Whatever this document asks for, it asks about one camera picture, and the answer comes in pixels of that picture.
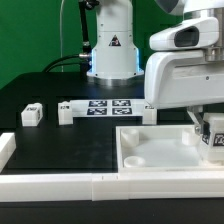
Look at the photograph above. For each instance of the white obstacle wall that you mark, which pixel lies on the white obstacle wall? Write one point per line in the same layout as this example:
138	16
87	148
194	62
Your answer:
98	187
7	147

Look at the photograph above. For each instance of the white left obstacle wall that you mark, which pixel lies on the white left obstacle wall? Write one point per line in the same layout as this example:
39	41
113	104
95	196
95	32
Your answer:
7	147

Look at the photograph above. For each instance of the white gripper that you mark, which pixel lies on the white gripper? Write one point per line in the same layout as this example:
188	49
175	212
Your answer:
179	75

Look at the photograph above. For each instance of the white front obstacle wall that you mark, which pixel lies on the white front obstacle wall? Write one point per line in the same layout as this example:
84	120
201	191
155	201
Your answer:
98	187

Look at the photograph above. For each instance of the white fiducial marker sheet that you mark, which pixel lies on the white fiducial marker sheet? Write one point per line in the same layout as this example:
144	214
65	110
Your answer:
107	107

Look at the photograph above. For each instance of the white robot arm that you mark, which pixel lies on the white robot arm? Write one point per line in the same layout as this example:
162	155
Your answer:
115	59

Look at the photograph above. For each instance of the white square table top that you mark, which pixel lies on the white square table top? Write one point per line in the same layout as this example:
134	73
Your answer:
160	148

